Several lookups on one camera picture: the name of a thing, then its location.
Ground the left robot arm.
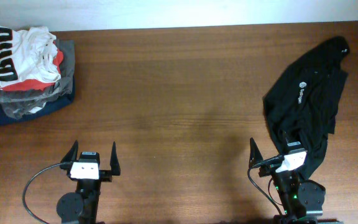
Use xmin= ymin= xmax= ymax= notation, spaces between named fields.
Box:
xmin=57 ymin=141 xmax=121 ymax=224

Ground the grey folded garment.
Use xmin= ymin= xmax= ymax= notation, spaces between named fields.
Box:
xmin=0 ymin=39 xmax=75 ymax=119

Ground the right black cable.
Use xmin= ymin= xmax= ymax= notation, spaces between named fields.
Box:
xmin=247 ymin=155 xmax=285 ymax=217

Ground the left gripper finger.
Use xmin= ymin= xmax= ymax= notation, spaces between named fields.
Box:
xmin=60 ymin=140 xmax=78 ymax=170
xmin=110 ymin=142 xmax=121 ymax=176

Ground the black t-shirt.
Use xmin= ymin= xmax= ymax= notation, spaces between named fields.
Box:
xmin=263 ymin=36 xmax=351 ymax=179

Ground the red folded garment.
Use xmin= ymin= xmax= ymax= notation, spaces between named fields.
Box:
xmin=0 ymin=50 xmax=64 ymax=91

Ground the black cable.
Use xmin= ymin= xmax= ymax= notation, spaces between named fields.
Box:
xmin=22 ymin=162 xmax=73 ymax=224
xmin=247 ymin=155 xmax=285 ymax=217

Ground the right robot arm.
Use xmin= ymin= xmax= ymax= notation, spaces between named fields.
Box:
xmin=247 ymin=138 xmax=326 ymax=223

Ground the navy blue folded garment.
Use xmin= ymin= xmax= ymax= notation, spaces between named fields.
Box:
xmin=0 ymin=78 xmax=76 ymax=126

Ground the left black cable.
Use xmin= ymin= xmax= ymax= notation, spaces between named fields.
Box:
xmin=22 ymin=162 xmax=73 ymax=224

